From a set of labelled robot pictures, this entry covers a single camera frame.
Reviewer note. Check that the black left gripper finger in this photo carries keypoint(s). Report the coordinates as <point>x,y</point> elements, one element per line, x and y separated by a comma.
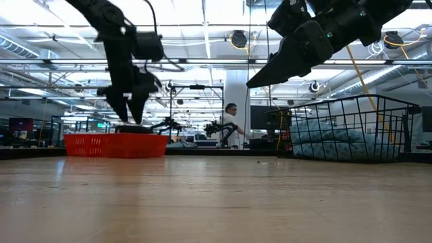
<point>137,108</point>
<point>118,106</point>

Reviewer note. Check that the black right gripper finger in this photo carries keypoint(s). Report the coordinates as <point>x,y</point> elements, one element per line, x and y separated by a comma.
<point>283,67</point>

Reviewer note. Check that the blue patterned pack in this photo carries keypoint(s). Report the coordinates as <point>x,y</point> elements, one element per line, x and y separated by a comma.
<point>337,141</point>

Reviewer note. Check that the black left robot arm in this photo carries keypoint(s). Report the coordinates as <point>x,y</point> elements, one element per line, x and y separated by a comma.
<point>118,50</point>

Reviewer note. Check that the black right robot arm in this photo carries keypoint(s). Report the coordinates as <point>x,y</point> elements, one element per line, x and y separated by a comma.
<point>371,17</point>

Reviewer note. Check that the black background robot arm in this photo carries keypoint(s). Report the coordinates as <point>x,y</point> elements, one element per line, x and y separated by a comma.
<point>167,124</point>
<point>219,130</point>

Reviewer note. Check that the red plastic basket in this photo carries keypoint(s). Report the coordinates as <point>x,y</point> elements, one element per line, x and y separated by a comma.
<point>138,146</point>
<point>86,145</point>

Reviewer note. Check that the black monitor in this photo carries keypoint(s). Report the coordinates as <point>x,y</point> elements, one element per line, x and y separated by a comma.
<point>263,118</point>

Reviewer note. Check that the person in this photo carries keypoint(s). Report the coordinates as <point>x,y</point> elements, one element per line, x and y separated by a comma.
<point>231,121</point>

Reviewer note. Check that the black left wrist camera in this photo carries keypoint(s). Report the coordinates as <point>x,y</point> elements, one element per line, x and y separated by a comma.
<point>148,46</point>

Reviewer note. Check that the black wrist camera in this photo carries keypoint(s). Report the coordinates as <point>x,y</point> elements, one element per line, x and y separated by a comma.
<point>148,46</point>
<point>290,17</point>

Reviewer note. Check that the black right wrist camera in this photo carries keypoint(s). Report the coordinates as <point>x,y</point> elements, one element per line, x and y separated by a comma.
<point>290,17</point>

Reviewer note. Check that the black aluminium table frame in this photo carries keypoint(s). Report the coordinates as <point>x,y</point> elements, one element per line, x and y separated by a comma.
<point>219,152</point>

